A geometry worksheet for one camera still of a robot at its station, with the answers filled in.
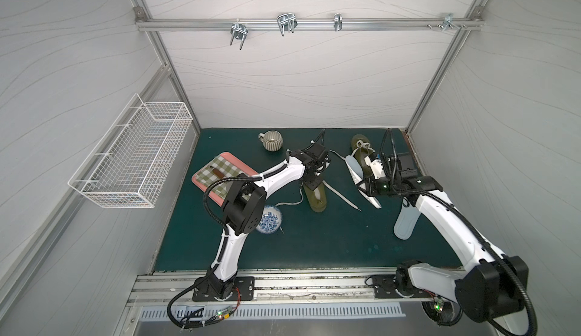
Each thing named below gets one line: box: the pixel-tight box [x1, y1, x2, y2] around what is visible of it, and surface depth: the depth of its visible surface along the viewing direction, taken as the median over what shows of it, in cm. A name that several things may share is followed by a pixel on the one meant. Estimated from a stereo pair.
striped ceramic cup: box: [257, 130, 284, 152], surface depth 110 cm
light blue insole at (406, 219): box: [393, 196, 421, 240], surface depth 88 cm
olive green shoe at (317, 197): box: [303, 183, 327, 213], surface depth 92 cm
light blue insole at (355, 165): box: [345, 155, 364, 179], surface depth 88 cm
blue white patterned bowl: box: [255, 204, 283, 235], surface depth 90 cm
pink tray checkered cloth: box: [191, 152, 260, 207], surface depth 106 cm
